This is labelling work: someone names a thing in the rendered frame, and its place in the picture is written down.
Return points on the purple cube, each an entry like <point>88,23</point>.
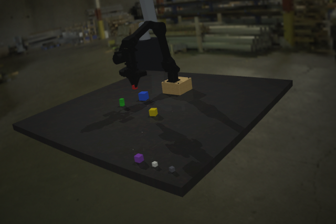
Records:
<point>138,158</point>

